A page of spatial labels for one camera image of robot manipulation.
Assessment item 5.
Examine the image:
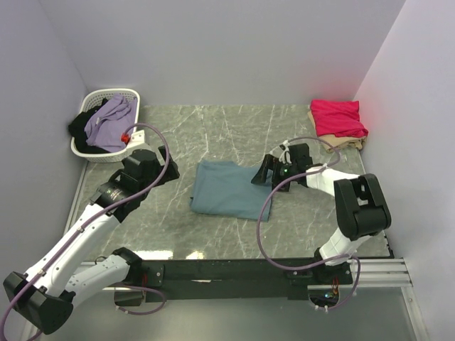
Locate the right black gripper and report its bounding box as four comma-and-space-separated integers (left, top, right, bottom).
251, 155, 296, 193

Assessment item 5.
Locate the teal blue t shirt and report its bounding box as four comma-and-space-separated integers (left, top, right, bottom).
190, 160, 272, 222

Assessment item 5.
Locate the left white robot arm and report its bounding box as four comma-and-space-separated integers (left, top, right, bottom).
3, 146, 179, 335

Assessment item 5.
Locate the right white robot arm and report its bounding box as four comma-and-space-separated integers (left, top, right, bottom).
251, 141, 392, 283

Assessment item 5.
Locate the lilac t shirt in basket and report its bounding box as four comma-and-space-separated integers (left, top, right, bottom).
85, 94, 138, 153

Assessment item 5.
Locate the folded red t shirt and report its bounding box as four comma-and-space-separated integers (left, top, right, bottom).
309, 99, 369, 139

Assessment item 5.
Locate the black garment in basket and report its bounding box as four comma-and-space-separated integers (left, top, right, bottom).
68, 98, 108, 154

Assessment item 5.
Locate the white plastic laundry basket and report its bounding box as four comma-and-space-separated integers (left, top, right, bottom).
68, 88, 140, 163

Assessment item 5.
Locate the black base beam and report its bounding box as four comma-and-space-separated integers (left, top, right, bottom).
141, 259, 353, 301

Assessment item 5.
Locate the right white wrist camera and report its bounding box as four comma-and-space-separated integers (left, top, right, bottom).
279, 140, 291, 165

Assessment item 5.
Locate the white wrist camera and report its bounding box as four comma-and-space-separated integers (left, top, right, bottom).
279, 140, 291, 165
120, 130, 146, 151

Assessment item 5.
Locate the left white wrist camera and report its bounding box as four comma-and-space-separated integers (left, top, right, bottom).
120, 130, 146, 151

